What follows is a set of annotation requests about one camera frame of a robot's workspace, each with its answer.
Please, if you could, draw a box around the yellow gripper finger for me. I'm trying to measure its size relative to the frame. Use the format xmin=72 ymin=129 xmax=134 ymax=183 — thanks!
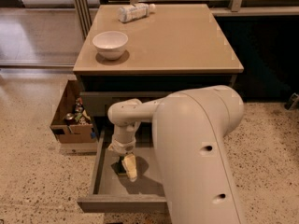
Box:
xmin=121 ymin=153 xmax=137 ymax=182

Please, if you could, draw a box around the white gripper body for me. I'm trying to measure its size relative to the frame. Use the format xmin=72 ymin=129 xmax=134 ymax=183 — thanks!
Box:
xmin=108 ymin=139 xmax=136 ymax=156

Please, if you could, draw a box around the green yellow sponge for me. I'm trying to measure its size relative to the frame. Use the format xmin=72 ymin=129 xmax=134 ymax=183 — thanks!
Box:
xmin=112 ymin=160 xmax=126 ymax=175

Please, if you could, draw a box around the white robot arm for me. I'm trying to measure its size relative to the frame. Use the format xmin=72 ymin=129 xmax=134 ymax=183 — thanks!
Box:
xmin=108 ymin=85 xmax=246 ymax=224

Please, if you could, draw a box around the open grey middle drawer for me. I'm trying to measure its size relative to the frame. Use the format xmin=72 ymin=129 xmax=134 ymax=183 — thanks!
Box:
xmin=78 ymin=126 xmax=167 ymax=213

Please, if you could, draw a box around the closed grey top drawer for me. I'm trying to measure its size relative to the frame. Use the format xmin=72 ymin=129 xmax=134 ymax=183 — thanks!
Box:
xmin=80 ymin=91 xmax=170 ymax=117

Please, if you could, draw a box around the grey drawer cabinet beige top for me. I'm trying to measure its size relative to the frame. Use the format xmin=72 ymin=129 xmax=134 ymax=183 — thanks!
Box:
xmin=74 ymin=4 xmax=244 ymax=133

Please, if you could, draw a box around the cardboard box with items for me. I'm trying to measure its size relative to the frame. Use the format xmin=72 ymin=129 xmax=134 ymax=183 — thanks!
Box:
xmin=50 ymin=80 xmax=96 ymax=144

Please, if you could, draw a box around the metal can in box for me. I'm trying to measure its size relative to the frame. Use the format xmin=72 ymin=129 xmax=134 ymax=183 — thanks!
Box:
xmin=64 ymin=113 xmax=76 ymax=125

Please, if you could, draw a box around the white ceramic bowl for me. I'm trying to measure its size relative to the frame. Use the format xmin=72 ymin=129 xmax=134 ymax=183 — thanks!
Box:
xmin=93 ymin=31 xmax=128 ymax=60

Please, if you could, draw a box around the white plastic bottle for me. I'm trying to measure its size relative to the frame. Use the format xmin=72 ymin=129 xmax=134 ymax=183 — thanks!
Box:
xmin=118 ymin=3 xmax=156 ymax=23

